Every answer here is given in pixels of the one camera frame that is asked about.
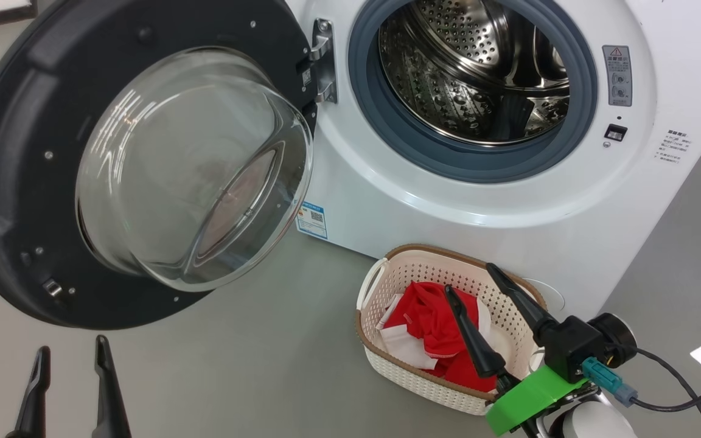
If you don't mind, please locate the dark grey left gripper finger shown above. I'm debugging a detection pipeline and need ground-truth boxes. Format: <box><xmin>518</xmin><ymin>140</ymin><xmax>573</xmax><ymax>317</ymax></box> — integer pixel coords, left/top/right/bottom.
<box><xmin>91</xmin><ymin>335</ymin><xmax>133</xmax><ymax>438</ymax></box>
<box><xmin>6</xmin><ymin>346</ymin><xmax>52</xmax><ymax>438</ymax></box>

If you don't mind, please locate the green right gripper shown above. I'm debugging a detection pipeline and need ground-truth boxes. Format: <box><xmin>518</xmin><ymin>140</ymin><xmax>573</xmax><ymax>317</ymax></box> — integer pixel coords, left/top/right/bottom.
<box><xmin>444</xmin><ymin>263</ymin><xmax>590</xmax><ymax>437</ymax></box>

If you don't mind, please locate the red and white garment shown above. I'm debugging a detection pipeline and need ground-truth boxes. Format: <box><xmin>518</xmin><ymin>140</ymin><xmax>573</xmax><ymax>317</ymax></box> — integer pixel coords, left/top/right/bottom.
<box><xmin>377</xmin><ymin>281</ymin><xmax>501</xmax><ymax>394</ymax></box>

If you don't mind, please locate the black round washer door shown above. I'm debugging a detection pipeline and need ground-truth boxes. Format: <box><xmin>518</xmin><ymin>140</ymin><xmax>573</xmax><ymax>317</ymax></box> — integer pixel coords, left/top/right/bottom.
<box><xmin>0</xmin><ymin>0</ymin><xmax>340</xmax><ymax>331</ymax></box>

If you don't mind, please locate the cream laundry basket brown rim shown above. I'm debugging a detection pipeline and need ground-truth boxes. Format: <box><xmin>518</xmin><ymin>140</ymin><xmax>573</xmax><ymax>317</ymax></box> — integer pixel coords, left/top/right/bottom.
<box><xmin>355</xmin><ymin>244</ymin><xmax>549</xmax><ymax>417</ymax></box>

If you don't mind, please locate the white front-load washing machine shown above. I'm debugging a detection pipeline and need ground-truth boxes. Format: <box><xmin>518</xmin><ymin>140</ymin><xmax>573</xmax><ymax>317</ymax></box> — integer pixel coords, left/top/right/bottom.
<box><xmin>282</xmin><ymin>0</ymin><xmax>701</xmax><ymax>324</ymax></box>

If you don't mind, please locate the metal door hinge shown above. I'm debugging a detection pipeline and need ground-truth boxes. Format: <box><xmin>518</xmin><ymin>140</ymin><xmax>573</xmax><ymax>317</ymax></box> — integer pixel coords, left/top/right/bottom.
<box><xmin>310</xmin><ymin>18</ymin><xmax>340</xmax><ymax>105</ymax></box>

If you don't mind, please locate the blue energy label sticker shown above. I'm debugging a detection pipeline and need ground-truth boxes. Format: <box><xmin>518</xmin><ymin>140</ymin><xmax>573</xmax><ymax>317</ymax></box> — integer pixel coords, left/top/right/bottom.
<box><xmin>295</xmin><ymin>201</ymin><xmax>329</xmax><ymax>241</ymax></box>

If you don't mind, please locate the chinese text notice sticker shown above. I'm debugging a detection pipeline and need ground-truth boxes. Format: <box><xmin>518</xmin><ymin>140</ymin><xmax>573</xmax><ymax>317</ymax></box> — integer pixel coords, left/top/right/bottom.
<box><xmin>653</xmin><ymin>128</ymin><xmax>694</xmax><ymax>167</ymax></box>

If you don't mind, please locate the grey warning label sticker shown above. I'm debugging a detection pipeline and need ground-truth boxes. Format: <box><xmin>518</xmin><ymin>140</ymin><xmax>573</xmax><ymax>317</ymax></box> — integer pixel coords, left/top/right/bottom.
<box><xmin>602</xmin><ymin>45</ymin><xmax>633</xmax><ymax>108</ymax></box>

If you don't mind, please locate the teal cable connector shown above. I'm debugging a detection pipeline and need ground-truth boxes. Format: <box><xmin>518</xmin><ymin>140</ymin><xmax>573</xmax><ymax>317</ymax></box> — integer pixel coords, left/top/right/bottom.
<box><xmin>581</xmin><ymin>357</ymin><xmax>639</xmax><ymax>408</ymax></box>

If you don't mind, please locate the thin black camera cable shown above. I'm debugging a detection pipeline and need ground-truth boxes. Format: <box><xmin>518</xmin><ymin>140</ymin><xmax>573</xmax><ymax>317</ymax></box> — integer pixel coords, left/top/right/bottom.
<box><xmin>621</xmin><ymin>347</ymin><xmax>701</xmax><ymax>438</ymax></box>

